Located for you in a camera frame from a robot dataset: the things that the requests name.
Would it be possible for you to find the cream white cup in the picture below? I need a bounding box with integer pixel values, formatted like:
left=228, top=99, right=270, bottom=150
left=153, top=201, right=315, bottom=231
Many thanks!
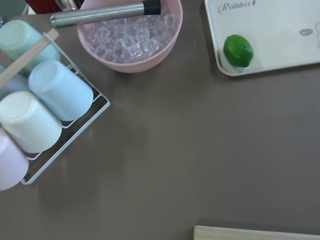
left=0, top=91, right=62, bottom=154

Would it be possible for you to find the green lime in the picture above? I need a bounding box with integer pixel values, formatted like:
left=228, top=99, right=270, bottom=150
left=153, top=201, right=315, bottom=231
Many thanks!
left=223, top=34, right=254, bottom=68

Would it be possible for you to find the steel muddler black tip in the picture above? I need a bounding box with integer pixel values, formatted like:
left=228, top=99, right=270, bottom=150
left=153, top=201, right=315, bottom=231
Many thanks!
left=49, top=0, right=162, bottom=29

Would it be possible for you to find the pink cup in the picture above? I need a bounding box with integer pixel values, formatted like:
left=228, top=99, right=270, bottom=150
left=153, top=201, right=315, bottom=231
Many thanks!
left=0, top=129, right=29, bottom=191

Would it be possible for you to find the wooden rack handle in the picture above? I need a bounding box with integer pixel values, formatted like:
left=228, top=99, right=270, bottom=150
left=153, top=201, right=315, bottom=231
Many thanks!
left=0, top=28, right=60, bottom=88

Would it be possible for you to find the cream rabbit tray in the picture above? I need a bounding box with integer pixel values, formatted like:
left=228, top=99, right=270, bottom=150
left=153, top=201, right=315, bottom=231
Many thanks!
left=204, top=0, right=320, bottom=77

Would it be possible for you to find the pink bowl with ice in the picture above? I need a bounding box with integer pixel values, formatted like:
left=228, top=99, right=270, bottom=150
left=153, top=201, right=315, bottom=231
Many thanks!
left=77, top=0, right=183, bottom=73

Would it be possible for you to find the light blue cup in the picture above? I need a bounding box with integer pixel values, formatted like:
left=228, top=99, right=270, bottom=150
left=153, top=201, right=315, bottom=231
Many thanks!
left=28, top=60, right=94, bottom=122

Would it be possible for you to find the mint green cup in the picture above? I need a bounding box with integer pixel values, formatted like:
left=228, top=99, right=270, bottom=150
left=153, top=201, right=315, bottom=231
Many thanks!
left=0, top=20, right=61, bottom=75

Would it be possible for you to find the bamboo cutting board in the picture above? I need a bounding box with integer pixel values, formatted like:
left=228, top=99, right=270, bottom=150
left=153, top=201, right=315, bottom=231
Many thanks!
left=193, top=225, right=320, bottom=240

